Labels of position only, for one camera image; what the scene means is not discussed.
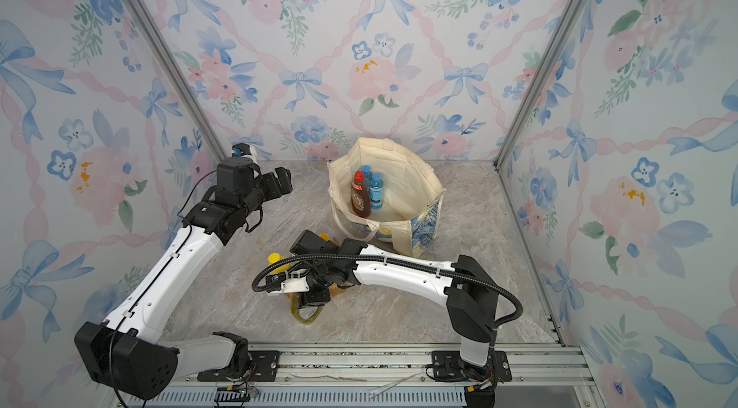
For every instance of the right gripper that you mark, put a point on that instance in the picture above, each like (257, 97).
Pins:
(313, 296)

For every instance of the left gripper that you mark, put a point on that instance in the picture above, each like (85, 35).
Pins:
(277, 189)

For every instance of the yellow-green red cap bottle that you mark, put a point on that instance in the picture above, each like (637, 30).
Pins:
(303, 312)

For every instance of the dark red Fairy bottle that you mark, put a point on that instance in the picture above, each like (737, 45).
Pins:
(360, 196)

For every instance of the blue bottle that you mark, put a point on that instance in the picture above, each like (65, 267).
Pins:
(376, 187)
(367, 173)

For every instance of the cream shopping bag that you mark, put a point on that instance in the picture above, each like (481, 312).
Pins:
(411, 198)

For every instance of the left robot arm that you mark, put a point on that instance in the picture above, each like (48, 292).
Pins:
(126, 351)

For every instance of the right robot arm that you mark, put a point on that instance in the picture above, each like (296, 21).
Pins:
(468, 295)

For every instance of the orange pump soap bottle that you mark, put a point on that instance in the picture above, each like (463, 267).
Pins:
(334, 290)

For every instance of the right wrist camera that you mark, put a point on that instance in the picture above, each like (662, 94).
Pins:
(287, 283)

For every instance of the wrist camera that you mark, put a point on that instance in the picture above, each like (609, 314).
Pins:
(287, 283)
(242, 150)

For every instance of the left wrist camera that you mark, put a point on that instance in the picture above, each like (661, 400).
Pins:
(242, 150)

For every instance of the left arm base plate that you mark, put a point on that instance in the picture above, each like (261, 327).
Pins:
(251, 366)

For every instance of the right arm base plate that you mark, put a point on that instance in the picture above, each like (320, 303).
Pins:
(448, 367)

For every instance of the left corner aluminium post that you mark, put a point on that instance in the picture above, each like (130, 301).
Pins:
(163, 55)

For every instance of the corner aluminium post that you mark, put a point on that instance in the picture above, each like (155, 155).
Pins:
(559, 40)
(163, 55)

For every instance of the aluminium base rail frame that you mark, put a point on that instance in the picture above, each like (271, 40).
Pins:
(400, 375)

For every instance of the right corner aluminium post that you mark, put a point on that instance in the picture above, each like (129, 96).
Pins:
(559, 40)

